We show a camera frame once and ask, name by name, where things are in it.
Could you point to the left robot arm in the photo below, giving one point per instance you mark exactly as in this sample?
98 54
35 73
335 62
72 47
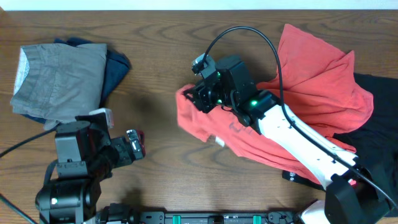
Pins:
86 155

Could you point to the folded grey shorts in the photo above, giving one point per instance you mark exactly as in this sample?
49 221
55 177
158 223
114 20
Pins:
58 82

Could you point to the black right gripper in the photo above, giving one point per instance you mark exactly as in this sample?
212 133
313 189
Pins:
201 93

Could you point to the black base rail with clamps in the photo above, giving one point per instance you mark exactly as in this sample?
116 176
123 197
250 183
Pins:
117 213

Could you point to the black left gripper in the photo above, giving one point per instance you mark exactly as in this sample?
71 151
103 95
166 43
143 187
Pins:
126 158

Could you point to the folded navy blue garment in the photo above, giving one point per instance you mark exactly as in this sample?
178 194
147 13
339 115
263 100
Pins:
117 67

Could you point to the red orange t-shirt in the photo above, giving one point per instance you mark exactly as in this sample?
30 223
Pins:
319 87

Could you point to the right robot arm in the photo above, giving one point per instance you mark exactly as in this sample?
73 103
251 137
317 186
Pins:
270 117

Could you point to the black garment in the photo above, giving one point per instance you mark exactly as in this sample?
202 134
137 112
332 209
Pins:
373 133

